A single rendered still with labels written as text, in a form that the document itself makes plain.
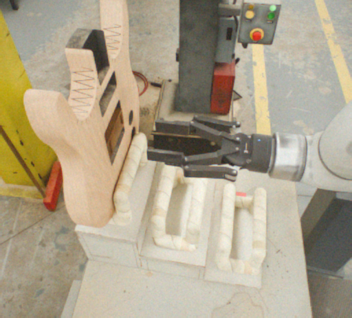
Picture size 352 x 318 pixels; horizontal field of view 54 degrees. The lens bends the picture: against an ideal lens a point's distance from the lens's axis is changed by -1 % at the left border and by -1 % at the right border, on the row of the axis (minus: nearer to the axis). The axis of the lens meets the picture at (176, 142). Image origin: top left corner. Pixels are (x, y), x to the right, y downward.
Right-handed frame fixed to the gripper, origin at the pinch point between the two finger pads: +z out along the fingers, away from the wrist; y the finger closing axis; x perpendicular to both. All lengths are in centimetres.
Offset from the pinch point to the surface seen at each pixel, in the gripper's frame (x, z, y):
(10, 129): -75, 93, 58
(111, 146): -0.7, 10.4, -2.7
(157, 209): -17.9, 1.2, -5.5
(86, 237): -23.7, 16.9, -12.5
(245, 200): -33.3, -20.5, 9.8
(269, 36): -34, -28, 98
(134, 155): -9.9, 8.0, 2.9
